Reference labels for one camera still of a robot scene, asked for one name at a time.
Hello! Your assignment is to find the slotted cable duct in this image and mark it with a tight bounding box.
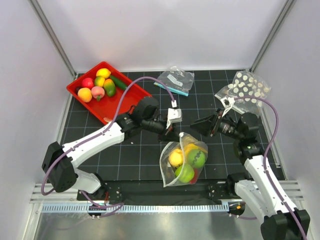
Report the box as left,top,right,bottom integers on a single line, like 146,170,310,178
41,202,229,214

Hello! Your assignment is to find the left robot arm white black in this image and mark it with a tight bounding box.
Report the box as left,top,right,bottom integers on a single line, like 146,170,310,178
41,96,182,200

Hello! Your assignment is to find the red apple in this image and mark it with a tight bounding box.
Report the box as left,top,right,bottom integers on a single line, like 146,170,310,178
81,77,95,90

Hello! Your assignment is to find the pink peach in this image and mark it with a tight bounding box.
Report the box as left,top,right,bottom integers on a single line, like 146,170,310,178
91,86,105,102

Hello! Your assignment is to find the orange peach fruit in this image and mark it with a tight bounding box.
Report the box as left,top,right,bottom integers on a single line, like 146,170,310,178
77,87,93,103

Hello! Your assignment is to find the green apple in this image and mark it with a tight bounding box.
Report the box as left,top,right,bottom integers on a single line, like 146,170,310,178
175,164,195,184

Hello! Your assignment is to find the red plastic tray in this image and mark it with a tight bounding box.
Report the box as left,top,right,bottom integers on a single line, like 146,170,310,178
66,61,151,125

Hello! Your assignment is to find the purple cable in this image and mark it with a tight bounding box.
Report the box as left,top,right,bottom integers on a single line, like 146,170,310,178
229,96,308,240
41,76,180,218

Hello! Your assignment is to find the green cucumber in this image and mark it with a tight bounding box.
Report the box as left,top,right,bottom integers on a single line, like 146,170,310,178
109,75,128,91

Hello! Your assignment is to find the yellow banana bunch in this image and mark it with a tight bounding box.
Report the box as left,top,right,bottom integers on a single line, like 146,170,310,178
183,143,208,156

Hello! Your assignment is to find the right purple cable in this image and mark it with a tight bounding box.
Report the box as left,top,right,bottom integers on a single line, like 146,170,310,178
229,96,308,240

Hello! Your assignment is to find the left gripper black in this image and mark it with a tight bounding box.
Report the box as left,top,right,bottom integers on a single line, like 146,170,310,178
141,116,182,144

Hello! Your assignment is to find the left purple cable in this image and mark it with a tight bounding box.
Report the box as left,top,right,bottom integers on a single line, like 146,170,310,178
41,76,180,218

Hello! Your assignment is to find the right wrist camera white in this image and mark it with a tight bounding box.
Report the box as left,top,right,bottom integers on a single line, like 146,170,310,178
220,95,235,117

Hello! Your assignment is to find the watermelon slice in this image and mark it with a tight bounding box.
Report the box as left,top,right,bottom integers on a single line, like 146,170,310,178
103,117,113,123

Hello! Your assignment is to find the yellow red mango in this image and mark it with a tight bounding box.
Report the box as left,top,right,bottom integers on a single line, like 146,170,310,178
96,68,111,79

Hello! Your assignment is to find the small striped watermelon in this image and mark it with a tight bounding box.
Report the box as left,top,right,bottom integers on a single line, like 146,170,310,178
186,149,206,168

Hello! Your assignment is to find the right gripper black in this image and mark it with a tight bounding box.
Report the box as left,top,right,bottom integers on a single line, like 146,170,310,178
190,107,243,141

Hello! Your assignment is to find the blue zipper clear bag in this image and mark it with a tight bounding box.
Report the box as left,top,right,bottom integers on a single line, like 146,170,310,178
154,66,195,97

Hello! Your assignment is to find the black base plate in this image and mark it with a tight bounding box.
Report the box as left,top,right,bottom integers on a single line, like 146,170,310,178
88,179,242,206

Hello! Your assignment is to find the polka dot zip bag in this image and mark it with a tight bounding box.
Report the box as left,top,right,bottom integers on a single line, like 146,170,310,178
159,132,208,188
215,70,272,117

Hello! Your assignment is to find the red chili pepper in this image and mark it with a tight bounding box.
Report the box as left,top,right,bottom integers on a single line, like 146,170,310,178
189,168,201,185

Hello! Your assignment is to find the yellow orange round fruit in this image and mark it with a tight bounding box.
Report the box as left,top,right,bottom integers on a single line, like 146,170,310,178
168,148,184,168

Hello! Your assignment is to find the green red mango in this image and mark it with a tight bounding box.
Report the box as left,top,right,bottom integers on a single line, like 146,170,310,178
103,78,116,97

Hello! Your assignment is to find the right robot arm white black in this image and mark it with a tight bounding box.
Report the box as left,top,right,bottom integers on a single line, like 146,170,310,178
190,110,310,240

